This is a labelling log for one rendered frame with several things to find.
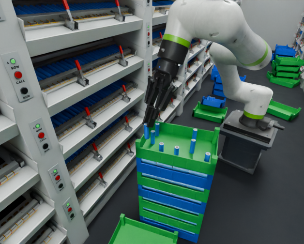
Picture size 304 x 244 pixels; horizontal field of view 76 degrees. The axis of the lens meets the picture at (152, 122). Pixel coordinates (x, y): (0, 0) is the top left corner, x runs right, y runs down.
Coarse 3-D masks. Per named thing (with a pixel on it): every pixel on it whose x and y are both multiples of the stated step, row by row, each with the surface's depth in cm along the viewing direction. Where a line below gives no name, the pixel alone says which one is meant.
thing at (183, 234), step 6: (144, 222) 102; (150, 222) 100; (156, 222) 104; (162, 228) 99; (168, 228) 97; (174, 228) 102; (180, 234) 97; (186, 234) 95; (192, 234) 99; (198, 234) 92; (192, 240) 96
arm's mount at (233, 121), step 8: (240, 112) 144; (232, 120) 132; (272, 120) 135; (232, 128) 126; (240, 128) 123; (248, 128) 124; (272, 128) 125; (248, 136) 122; (256, 136) 119; (264, 136) 116
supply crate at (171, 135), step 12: (168, 132) 91; (180, 132) 89; (192, 132) 87; (204, 132) 85; (216, 132) 81; (144, 144) 84; (156, 144) 84; (168, 144) 84; (180, 144) 84; (204, 144) 84; (216, 144) 77; (144, 156) 76; (156, 156) 74; (168, 156) 72; (180, 156) 70; (192, 156) 78; (204, 156) 78; (216, 156) 67; (192, 168) 71; (204, 168) 70
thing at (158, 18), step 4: (172, 0) 148; (152, 8) 99; (152, 12) 100; (156, 12) 113; (152, 16) 103; (156, 16) 106; (160, 16) 109; (164, 16) 114; (152, 20) 103; (156, 20) 107; (160, 20) 112; (164, 20) 116; (152, 24) 106; (156, 24) 110
